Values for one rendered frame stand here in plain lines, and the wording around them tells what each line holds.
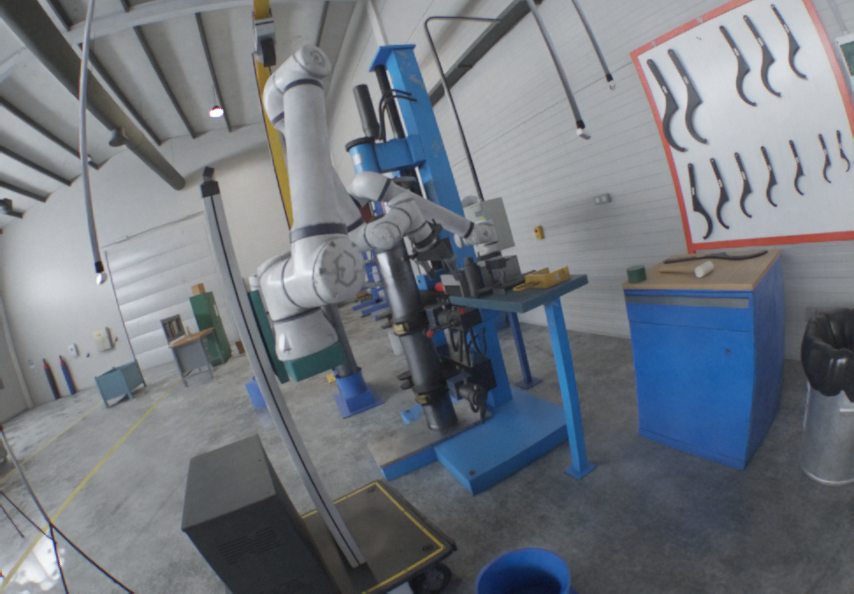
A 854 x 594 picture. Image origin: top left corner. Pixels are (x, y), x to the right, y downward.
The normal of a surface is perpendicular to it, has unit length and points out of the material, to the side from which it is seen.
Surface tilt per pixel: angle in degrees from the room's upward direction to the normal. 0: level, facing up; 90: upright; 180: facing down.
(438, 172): 90
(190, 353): 90
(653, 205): 90
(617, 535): 0
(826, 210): 90
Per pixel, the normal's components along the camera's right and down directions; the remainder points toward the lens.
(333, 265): 0.74, -0.06
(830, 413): -0.94, 0.33
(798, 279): -0.89, 0.29
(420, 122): 0.37, -0.02
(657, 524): -0.28, -0.96
